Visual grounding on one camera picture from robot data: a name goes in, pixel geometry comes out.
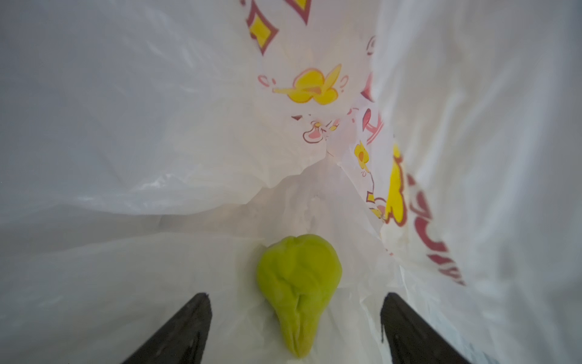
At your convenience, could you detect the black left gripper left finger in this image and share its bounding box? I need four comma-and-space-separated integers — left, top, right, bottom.
124, 293, 212, 364

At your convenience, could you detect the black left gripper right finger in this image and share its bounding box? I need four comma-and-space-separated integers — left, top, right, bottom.
380, 293, 468, 364

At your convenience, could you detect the green pear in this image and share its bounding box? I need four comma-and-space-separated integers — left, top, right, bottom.
256, 234, 343, 358

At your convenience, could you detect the white cartoon print plastic bag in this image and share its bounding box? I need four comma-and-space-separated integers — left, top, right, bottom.
1, 1, 581, 363

